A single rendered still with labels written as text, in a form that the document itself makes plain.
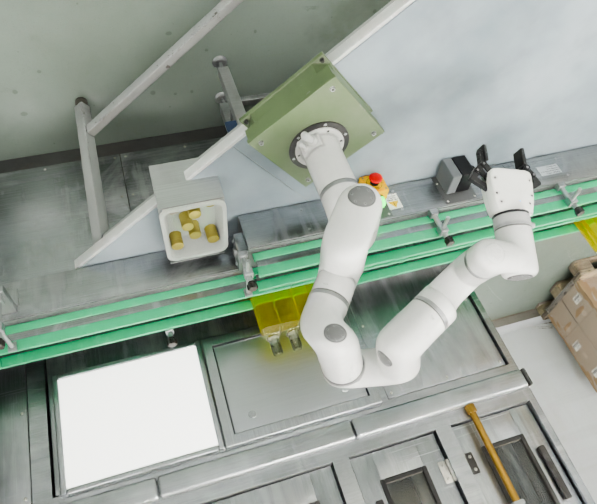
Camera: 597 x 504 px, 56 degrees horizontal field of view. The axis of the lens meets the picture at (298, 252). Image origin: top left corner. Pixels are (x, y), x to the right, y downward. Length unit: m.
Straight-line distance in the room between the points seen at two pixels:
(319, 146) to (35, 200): 1.21
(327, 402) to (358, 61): 0.94
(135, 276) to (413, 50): 0.97
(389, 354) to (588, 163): 1.28
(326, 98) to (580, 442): 4.55
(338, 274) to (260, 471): 0.71
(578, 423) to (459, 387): 3.78
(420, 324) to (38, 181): 1.62
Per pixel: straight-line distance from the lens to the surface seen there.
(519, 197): 1.27
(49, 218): 2.17
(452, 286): 1.23
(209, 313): 1.70
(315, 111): 1.34
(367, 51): 1.41
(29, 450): 1.78
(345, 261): 1.10
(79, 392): 1.76
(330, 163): 1.32
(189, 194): 1.49
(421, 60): 1.51
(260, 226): 1.64
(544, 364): 5.65
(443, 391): 1.79
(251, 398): 1.69
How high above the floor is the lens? 1.78
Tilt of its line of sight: 32 degrees down
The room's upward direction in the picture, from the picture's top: 159 degrees clockwise
